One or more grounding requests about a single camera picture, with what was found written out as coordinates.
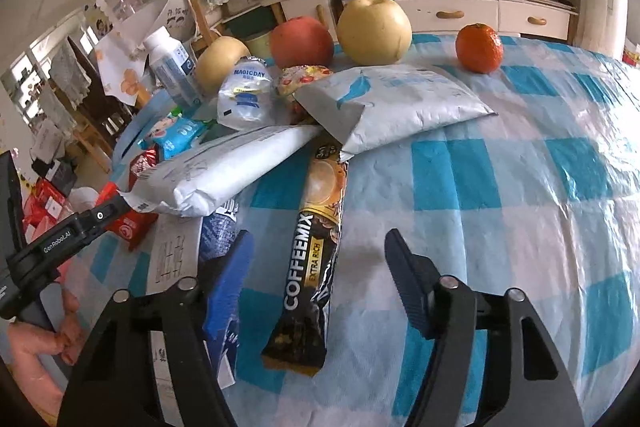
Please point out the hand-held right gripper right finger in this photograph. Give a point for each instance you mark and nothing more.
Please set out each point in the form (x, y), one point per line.
(410, 279)

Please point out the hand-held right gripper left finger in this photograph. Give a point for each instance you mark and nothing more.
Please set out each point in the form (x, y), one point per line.
(231, 287)

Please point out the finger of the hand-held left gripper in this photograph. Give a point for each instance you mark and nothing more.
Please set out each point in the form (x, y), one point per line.
(100, 213)

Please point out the black coffee mix packet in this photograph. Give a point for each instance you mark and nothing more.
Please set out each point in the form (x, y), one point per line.
(312, 252)

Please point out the blue cow snack packet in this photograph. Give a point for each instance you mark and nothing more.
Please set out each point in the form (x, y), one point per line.
(175, 134)

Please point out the white mailer bag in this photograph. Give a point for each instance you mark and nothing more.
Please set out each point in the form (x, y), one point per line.
(215, 172)

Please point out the grey mailer bag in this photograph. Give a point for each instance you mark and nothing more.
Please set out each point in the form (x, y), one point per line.
(400, 107)

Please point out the person's left hand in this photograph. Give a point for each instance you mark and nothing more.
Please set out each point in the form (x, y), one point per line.
(35, 357)

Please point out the red snack packet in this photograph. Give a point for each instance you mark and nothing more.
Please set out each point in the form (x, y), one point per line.
(132, 227)

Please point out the red box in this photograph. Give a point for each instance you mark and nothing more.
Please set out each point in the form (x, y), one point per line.
(45, 207)

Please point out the dark blue patterned packet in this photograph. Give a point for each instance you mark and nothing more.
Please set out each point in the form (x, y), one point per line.
(217, 232)

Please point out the blue white flat packet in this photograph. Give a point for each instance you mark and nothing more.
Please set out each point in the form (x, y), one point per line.
(172, 252)

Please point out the blue checked tablecloth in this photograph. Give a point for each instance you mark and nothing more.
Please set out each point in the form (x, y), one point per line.
(500, 232)

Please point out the white milk bottle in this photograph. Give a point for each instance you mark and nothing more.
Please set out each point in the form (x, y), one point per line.
(172, 67)

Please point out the clear plastic wrapper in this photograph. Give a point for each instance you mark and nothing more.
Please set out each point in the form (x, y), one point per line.
(245, 94)

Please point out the yellow pear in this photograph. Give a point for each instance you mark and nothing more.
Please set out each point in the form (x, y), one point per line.
(374, 32)
(222, 64)

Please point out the floral snack packet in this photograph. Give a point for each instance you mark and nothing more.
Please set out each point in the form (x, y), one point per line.
(300, 79)

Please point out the wooden chair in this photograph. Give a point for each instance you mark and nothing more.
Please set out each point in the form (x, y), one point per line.
(192, 7)

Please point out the green bin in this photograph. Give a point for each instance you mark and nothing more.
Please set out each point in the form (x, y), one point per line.
(257, 44)

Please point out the orange mandarin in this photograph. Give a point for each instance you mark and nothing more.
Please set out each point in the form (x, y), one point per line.
(479, 48)

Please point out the red apple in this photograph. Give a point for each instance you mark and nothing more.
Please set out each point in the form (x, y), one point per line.
(302, 42)

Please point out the cream cabinet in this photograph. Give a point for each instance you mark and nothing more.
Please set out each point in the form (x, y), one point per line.
(475, 9)

